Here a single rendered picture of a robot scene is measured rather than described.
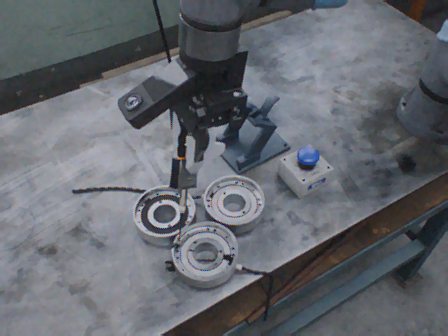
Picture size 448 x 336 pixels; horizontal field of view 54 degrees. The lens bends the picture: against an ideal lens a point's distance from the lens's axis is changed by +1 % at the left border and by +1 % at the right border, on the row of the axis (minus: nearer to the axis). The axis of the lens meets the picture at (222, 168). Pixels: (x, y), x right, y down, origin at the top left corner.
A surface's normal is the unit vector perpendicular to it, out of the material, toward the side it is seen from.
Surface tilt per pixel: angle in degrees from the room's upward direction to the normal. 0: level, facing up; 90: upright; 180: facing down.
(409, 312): 0
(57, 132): 0
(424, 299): 0
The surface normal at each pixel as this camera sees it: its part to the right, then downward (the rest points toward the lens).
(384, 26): 0.00, -0.65
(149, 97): -0.32, -0.42
